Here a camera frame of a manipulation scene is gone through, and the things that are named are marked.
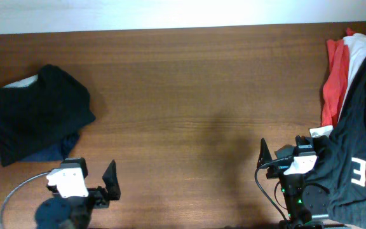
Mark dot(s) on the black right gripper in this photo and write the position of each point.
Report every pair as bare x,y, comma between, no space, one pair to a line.
276,169

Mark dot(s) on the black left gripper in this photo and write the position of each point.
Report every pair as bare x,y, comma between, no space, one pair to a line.
111,185

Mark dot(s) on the black shorts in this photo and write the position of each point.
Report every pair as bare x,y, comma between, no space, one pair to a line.
40,115

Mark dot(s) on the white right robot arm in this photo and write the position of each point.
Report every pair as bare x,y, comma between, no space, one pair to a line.
305,202

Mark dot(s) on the dark grey printed t-shirt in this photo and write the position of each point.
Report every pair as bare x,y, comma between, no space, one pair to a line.
341,163

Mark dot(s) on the red garment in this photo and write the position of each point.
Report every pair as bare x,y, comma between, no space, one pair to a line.
335,87

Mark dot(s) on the folded navy blue garment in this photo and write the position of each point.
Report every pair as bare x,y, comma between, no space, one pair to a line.
56,152

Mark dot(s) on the white garment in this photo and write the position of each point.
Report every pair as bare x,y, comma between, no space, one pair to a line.
356,43

